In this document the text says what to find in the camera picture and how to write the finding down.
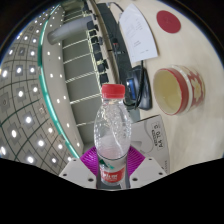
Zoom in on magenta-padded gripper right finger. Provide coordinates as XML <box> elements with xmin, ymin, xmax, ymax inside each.
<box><xmin>124</xmin><ymin>146</ymin><xmax>167</xmax><ymax>189</ymax></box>

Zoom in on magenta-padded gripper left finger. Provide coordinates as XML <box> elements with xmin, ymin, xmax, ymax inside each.
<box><xmin>59</xmin><ymin>146</ymin><xmax>100</xmax><ymax>190</ymax></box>

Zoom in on clear red-capped water bottle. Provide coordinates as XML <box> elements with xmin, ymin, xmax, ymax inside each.
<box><xmin>93</xmin><ymin>83</ymin><xmax>133</xmax><ymax>188</ymax></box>

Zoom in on white cardboard carton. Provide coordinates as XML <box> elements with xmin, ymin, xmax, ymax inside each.
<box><xmin>130</xmin><ymin>114</ymin><xmax>171</xmax><ymax>175</ymax></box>

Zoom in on black desk microphone unit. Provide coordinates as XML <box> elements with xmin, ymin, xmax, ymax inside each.
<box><xmin>124</xmin><ymin>64</ymin><xmax>154</xmax><ymax>111</ymax></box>

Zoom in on red and cream patterned cup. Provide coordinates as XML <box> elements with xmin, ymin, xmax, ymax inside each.
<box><xmin>152</xmin><ymin>64</ymin><xmax>206</xmax><ymax>117</ymax></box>

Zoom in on recessed ceiling lights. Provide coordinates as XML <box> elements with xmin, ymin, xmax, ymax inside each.
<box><xmin>0</xmin><ymin>9</ymin><xmax>84</xmax><ymax>165</ymax></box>

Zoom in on row of black office chairs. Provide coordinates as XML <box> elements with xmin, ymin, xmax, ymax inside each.
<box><xmin>83</xmin><ymin>0</ymin><xmax>112</xmax><ymax>85</ymax></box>

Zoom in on white paper sheet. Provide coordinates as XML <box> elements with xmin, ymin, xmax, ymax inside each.
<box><xmin>118</xmin><ymin>3</ymin><xmax>159</xmax><ymax>65</ymax></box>

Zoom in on flat round red coaster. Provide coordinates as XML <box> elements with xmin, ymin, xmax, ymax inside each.
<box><xmin>156</xmin><ymin>9</ymin><xmax>182</xmax><ymax>34</ymax></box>

